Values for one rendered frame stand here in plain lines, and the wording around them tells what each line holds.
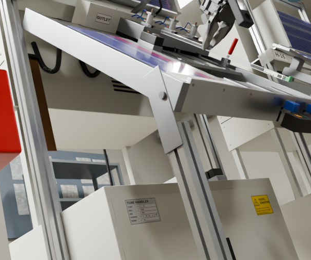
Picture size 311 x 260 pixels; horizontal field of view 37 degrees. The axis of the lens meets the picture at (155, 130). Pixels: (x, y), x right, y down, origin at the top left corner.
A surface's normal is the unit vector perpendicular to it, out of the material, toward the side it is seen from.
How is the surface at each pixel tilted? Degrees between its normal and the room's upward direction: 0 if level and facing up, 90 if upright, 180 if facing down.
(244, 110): 138
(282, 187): 90
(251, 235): 90
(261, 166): 90
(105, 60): 90
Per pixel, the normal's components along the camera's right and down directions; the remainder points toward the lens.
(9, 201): 0.73, -0.41
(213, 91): 0.62, 0.39
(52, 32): -0.73, -0.04
